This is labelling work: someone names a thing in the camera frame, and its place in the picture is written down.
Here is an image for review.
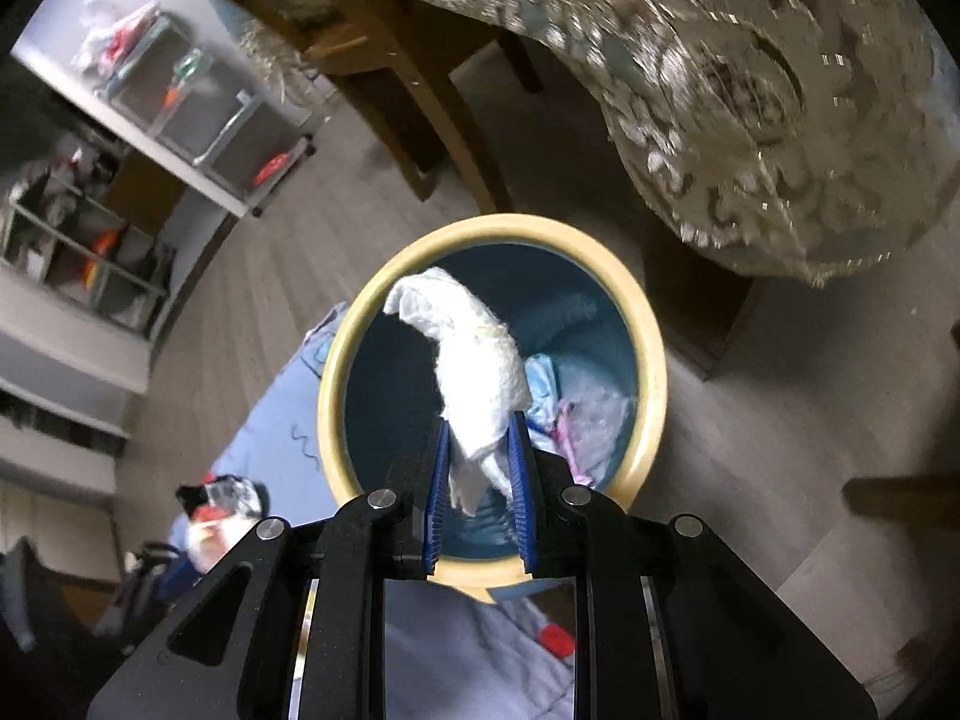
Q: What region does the wooden table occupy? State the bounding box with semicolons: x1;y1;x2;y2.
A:
643;216;760;381

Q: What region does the white tissue wad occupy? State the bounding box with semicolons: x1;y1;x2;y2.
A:
382;266;533;518

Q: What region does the white trolley cart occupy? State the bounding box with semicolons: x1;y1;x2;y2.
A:
94;11;316;220

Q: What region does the blue printed blanket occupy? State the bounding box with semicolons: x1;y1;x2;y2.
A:
169;304;580;720

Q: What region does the metal shelf rack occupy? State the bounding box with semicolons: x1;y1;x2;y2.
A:
0;154;179;340

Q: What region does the clear plastic wrapper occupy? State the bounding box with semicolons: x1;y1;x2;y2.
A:
568;388;635;482

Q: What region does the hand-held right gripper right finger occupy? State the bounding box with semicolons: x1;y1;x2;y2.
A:
506;409;878;720

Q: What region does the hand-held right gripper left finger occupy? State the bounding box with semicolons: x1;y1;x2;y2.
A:
86;416;452;720

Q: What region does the table with lace tablecloth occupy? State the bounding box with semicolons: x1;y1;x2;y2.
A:
232;0;960;291

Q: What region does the yellow rimmed blue bin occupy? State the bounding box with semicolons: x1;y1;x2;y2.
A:
316;214;668;595

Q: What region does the red and white wrapper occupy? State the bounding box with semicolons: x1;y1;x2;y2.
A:
184;476;265;572

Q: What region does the plastic bags pile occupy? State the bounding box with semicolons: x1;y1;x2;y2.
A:
71;0;163;77

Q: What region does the wooden chair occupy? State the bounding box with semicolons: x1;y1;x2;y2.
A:
191;0;545;216

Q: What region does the pink packet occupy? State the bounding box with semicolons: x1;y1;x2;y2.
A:
550;397;595;486

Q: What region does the blue face mask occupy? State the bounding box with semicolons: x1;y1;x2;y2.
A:
523;352;565;430

